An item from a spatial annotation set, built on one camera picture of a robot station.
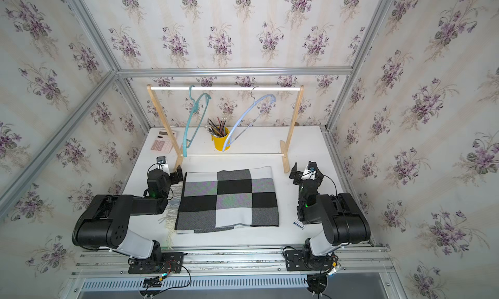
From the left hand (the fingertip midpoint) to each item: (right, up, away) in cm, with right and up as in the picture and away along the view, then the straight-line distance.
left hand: (172, 167), depth 93 cm
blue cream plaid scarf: (+3, -20, -7) cm, 21 cm away
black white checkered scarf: (+24, -15, -3) cm, 29 cm away
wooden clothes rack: (-2, +5, +11) cm, 12 cm away
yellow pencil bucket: (+20, +13, +15) cm, 28 cm away
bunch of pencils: (+20, +19, +12) cm, 30 cm away
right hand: (+65, +1, -4) cm, 65 cm away
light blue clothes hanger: (+28, +24, +29) cm, 47 cm away
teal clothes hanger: (+3, +35, +22) cm, 42 cm away
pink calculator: (-13, +12, +18) cm, 25 cm away
